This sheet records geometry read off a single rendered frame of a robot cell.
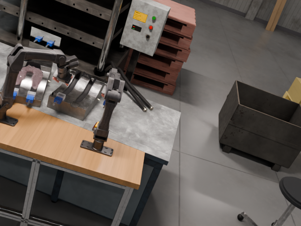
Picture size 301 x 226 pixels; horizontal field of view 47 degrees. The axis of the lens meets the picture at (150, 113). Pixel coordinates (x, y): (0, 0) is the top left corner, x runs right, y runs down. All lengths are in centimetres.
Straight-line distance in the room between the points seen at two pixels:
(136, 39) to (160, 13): 29
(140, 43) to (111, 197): 127
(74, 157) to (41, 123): 34
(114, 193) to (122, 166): 55
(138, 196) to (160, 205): 60
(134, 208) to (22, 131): 101
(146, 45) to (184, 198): 143
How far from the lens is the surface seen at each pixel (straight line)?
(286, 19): 1274
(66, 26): 316
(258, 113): 399
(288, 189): 294
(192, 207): 329
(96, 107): 254
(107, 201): 269
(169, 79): 481
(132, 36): 297
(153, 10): 289
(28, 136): 216
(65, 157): 206
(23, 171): 281
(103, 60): 297
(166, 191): 331
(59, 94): 236
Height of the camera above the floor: 212
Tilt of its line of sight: 29 degrees down
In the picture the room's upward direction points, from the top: 21 degrees clockwise
